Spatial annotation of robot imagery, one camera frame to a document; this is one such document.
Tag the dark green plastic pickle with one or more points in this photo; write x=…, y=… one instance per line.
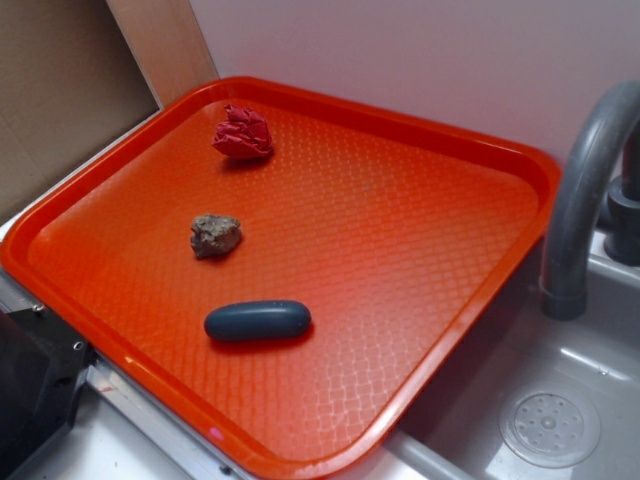
x=258, y=320

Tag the grey curved toy faucet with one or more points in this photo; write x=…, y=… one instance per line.
x=603, y=167

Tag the crumpled red paper ball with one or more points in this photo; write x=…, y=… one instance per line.
x=244, y=134

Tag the light wooden board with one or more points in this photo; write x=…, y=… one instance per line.
x=167, y=44

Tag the round sink drain strainer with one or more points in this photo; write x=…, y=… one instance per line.
x=549, y=429

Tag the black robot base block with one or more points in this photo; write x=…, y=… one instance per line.
x=43, y=369

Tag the orange plastic tray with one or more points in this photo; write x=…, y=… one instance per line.
x=394, y=232

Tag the grey toy sink basin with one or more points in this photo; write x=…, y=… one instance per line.
x=452, y=429

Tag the brown grey rock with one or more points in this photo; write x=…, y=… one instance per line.
x=214, y=235

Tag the brown cardboard panel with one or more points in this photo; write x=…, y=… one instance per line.
x=69, y=87

